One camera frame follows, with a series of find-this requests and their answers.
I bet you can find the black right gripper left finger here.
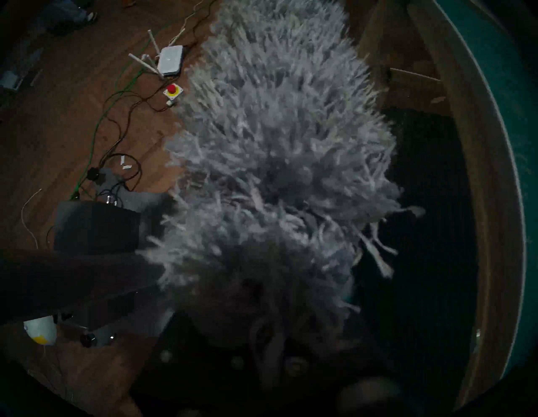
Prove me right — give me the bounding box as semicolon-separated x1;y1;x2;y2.
130;313;270;417

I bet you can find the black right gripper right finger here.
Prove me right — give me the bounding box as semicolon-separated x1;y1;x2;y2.
272;319;421;417

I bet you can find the grey fluffy duster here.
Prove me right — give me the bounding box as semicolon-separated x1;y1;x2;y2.
137;0;425;379

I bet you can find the white yellow round object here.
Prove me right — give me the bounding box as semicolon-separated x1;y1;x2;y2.
23;316;57;346

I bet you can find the black robot torso column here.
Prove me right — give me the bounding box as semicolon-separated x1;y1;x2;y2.
54;201;144;253

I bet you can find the red emergency stop button box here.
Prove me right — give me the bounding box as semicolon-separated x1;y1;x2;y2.
163;83;185;106

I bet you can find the white wifi router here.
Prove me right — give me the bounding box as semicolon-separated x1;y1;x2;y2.
128;29;185;80

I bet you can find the grey flat floor device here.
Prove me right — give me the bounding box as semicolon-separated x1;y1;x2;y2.
0;69;26;92

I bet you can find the person's shoe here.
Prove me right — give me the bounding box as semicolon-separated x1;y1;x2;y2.
46;0;99;26

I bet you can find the grey metal robot base plate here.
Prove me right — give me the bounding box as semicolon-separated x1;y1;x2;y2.
55;168;179;347

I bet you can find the green floor cable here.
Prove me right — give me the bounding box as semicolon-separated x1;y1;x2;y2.
69;21;202;200

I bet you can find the black floor cable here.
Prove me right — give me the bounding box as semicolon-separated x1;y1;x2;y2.
90;90;169;192

